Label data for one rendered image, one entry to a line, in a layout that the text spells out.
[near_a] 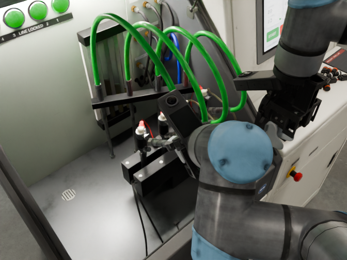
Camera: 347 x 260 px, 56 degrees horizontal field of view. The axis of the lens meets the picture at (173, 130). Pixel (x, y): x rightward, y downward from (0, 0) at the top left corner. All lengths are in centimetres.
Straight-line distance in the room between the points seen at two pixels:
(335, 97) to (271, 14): 40
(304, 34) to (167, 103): 25
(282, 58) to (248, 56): 56
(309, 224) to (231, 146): 13
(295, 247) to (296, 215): 4
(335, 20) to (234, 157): 25
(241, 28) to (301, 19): 55
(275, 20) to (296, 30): 66
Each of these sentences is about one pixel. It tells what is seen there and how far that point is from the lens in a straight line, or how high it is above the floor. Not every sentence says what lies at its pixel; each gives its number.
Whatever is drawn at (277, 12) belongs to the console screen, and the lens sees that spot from 119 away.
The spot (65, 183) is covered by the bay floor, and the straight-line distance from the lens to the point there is 118.
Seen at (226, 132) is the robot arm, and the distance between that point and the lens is 39.
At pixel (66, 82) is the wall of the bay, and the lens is 104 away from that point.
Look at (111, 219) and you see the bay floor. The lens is 107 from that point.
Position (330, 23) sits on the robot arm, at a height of 153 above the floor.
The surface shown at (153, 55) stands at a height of 139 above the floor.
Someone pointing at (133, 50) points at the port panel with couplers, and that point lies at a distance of 113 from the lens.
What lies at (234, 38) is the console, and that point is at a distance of 105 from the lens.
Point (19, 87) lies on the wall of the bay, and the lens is 99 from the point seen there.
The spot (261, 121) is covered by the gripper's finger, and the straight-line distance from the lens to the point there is 64.
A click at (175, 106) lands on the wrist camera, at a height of 136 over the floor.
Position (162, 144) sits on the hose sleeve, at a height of 116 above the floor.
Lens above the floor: 175
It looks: 45 degrees down
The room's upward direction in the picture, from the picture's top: straight up
